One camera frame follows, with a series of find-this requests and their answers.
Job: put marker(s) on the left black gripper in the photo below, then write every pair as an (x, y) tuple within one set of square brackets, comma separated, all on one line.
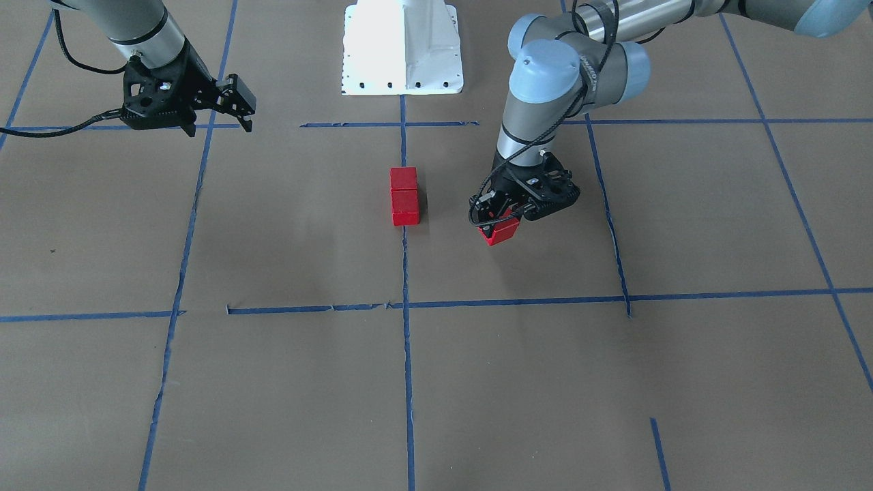
[(502, 183)]

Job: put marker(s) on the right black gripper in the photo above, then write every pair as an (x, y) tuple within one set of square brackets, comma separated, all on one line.
[(196, 76)]

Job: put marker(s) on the red block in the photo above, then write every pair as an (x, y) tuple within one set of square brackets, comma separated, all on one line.
[(403, 179), (405, 207), (501, 232)]

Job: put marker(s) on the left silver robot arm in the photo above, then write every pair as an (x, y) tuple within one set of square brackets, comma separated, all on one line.
[(586, 58)]

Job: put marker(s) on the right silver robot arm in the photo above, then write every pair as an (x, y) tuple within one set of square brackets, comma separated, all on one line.
[(143, 28)]

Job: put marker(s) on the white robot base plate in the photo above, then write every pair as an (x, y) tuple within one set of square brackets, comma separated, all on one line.
[(401, 47)]

